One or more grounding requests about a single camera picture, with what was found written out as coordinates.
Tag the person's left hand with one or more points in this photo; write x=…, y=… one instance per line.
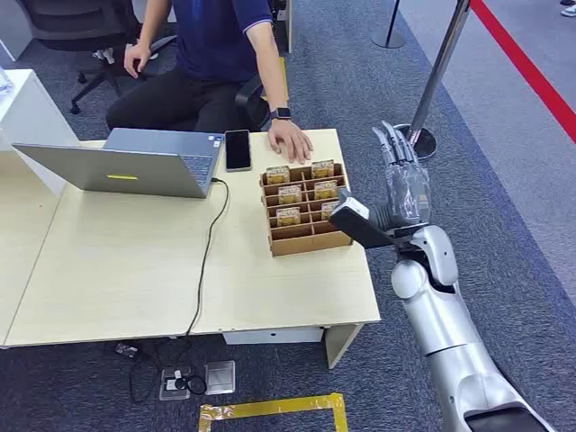
x=290, y=140

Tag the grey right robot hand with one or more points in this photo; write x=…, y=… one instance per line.
x=407, y=188

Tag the person's right hand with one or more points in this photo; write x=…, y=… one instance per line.
x=136, y=58

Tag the person's right forearm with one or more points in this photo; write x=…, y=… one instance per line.
x=151, y=24

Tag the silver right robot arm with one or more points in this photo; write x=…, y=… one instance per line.
x=445, y=334

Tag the person's left forearm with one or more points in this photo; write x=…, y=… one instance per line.
x=269, y=65

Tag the golden patterned card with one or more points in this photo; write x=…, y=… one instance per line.
x=278, y=174
x=322, y=169
x=290, y=195
x=325, y=190
x=288, y=217
x=328, y=210

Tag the person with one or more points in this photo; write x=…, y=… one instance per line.
x=211, y=36

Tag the cardboard card organizer box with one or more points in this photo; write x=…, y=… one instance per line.
x=310, y=243

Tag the black smartwatch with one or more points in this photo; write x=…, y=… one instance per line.
x=281, y=113

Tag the yellow floor tape strip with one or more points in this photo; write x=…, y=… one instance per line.
x=283, y=77

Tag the black chair armrest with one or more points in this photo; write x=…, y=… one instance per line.
x=252, y=101

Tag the black smartphone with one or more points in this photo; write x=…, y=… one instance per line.
x=238, y=150

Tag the black wheeled office chair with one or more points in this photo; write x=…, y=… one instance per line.
x=76, y=18

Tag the grey laptop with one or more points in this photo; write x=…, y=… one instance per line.
x=112, y=170

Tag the pale wooden panel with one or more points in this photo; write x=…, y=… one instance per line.
x=287, y=24

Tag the white cabinet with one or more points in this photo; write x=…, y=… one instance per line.
x=27, y=113

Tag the grey cabinet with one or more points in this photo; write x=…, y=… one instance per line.
x=11, y=27

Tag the clear plastic item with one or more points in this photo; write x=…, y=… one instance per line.
x=4, y=82

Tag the wooden desk leg panel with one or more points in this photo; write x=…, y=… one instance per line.
x=340, y=346

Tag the white under-desk tray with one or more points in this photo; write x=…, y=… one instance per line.
x=272, y=335

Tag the red barrier belt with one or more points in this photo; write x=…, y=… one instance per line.
x=526, y=68

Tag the silver floor socket lid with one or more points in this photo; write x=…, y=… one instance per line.
x=220, y=378

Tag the yellow floor tape rectangle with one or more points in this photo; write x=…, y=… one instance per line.
x=269, y=408

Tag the floor socket box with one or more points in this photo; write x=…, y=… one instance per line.
x=170, y=384

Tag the silver stanchion post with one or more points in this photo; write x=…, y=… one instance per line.
x=438, y=65

